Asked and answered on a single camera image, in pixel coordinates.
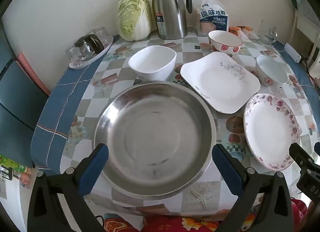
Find round pink floral plate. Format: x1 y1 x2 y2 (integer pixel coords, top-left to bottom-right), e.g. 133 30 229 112
244 93 300 172

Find dark banded drinking glass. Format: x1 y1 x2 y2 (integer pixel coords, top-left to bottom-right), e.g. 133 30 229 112
74 34 104 53

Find white wooden side table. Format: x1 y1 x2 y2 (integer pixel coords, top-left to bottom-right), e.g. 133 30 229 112
291 9 320 68

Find white power strip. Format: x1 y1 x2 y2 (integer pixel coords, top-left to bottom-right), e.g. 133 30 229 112
284 43 302 63

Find white rounded square bowl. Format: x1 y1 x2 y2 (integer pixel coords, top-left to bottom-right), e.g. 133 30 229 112
128 45 177 81

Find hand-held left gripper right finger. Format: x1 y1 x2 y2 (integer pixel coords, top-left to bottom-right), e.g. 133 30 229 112
212 143 293 232

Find orange snack packet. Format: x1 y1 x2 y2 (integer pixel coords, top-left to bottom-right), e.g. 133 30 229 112
237 25 259 39
228 26 242 38

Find white bowl red flower print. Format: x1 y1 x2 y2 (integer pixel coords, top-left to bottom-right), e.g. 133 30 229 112
256 55 288 88

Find grey printed cushion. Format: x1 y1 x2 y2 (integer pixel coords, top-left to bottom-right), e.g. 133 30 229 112
297 0 320 22

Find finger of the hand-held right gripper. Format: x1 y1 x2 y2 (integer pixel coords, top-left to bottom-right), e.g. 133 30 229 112
289 143 320 173

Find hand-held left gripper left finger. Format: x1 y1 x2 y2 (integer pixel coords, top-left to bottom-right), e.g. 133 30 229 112
27 143 110 232

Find napa cabbage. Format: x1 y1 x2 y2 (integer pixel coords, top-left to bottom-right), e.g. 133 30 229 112
117 0 153 41

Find red floral clothing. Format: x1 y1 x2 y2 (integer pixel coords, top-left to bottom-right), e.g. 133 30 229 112
100 197 315 232

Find stainless steel thermos jug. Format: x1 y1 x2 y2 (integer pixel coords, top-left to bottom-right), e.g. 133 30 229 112
152 0 193 40

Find tall clear glass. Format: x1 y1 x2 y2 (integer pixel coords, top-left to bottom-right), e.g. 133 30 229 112
259 19 272 40

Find black power cable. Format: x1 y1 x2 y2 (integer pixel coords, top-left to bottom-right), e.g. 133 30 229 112
300 55 318 80

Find pink rolled mat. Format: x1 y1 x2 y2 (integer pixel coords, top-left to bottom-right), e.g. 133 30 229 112
16 52 50 96

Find clear glass mug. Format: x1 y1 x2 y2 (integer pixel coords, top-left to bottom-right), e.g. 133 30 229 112
265 28 278 45

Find strawberry print bowl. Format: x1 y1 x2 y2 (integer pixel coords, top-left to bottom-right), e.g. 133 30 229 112
208 30 243 56

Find white square plate grey vines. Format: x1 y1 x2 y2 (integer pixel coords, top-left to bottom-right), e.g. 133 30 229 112
180 52 261 114

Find stainless steel basin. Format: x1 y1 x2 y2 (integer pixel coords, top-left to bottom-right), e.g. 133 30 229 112
94 81 217 200

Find clear drinking glass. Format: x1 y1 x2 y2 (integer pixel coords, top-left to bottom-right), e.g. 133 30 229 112
65 46 82 63
79 43 98 62
86 27 108 43

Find bag of toast bread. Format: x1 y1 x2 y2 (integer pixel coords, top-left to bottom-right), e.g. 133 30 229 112
189 0 230 37

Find colourful printed bag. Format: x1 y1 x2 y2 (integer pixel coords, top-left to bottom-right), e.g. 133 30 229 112
0 154 34 192

